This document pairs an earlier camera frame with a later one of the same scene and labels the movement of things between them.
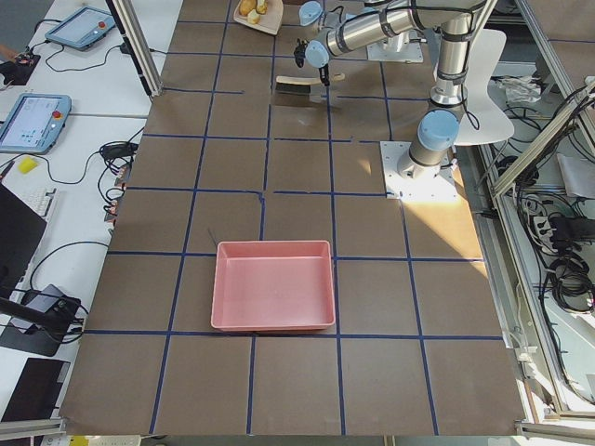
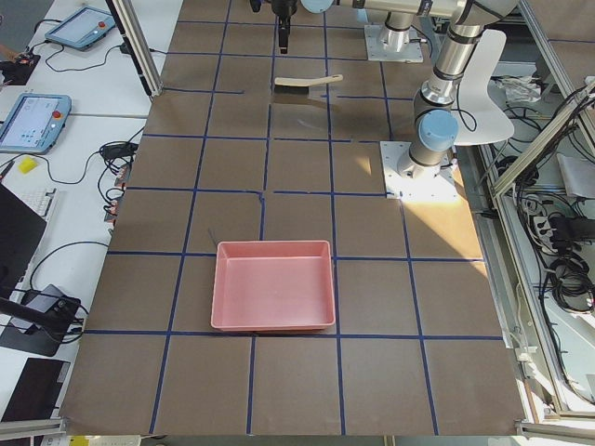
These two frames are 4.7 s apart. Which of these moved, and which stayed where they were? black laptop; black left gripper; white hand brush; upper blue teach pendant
Moved: black left gripper
Stayed: white hand brush; black laptop; upper blue teach pendant
